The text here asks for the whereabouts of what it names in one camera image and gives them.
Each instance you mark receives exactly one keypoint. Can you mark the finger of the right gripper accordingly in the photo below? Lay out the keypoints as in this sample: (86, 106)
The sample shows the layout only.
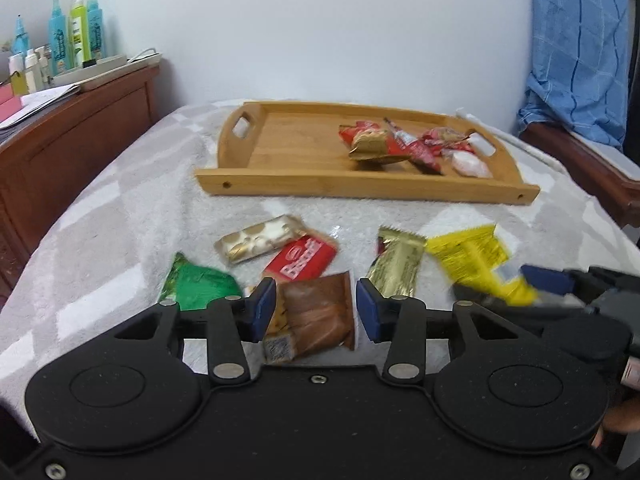
(587, 286)
(602, 330)

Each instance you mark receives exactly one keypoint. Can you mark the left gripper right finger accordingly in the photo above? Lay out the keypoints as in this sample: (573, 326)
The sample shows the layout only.
(401, 321)

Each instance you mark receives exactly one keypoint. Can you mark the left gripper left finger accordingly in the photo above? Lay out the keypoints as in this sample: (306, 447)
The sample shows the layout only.
(229, 322)

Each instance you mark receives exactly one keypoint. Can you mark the olive gold snack packet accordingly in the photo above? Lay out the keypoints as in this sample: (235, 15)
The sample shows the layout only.
(396, 265)

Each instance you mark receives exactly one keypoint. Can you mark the green snack packet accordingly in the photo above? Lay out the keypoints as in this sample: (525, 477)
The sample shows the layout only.
(193, 287)

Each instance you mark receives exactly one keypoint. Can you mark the brown chocolate wafer packet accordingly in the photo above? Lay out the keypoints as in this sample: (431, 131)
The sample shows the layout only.
(311, 316)

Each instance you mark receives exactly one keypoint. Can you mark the gold white candy bar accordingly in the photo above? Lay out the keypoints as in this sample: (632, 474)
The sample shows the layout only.
(258, 240)

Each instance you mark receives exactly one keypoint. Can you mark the yellow snack packet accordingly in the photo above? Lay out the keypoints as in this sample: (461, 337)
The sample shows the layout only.
(476, 258)

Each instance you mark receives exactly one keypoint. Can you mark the large Biscoff biscuit packet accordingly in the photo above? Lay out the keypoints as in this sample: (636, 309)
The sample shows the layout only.
(304, 259)

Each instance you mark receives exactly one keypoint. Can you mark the white marshmallow packet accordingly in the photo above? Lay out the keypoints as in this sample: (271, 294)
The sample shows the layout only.
(469, 165)

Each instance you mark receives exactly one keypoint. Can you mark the long red snack bar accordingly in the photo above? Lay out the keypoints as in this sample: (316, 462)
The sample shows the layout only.
(420, 155)

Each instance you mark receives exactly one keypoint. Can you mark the red nut snack packet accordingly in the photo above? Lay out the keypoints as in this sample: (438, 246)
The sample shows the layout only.
(369, 142)

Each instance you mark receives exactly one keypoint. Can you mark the dark red chocolate bar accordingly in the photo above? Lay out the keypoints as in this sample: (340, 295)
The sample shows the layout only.
(442, 141)

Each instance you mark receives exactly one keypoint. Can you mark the person's right hand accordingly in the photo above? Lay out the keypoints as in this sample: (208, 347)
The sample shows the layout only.
(622, 419)

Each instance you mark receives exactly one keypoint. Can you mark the grey checkered blanket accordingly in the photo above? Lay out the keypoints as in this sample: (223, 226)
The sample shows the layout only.
(107, 257)

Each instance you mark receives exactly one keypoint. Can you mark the wooden chair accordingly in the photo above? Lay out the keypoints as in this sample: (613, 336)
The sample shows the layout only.
(617, 194)

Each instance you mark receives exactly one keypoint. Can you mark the bamboo serving tray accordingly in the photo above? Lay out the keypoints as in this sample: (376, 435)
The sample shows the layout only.
(293, 148)

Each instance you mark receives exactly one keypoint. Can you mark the blue plaid cloth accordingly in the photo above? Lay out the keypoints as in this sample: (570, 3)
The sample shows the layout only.
(579, 74)

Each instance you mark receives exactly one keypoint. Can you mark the wooden dresser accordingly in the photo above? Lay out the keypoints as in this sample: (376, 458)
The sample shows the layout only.
(46, 165)

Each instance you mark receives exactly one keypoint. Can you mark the papers on dresser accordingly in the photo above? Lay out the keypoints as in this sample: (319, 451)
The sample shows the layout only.
(33, 103)

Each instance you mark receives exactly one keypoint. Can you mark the pink box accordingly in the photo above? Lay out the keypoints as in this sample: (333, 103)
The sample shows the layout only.
(10, 103)

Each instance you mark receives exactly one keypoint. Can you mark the green spray bottle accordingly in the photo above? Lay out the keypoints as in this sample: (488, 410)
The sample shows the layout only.
(79, 33)

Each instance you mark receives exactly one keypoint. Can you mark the white small bottle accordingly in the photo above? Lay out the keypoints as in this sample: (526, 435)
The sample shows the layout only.
(33, 75)

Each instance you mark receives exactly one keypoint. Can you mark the teal spray bottle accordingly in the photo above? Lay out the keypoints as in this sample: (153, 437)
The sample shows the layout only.
(95, 29)
(58, 39)

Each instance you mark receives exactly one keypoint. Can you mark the small blue spray bottle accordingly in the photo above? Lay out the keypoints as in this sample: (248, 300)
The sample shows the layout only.
(21, 42)

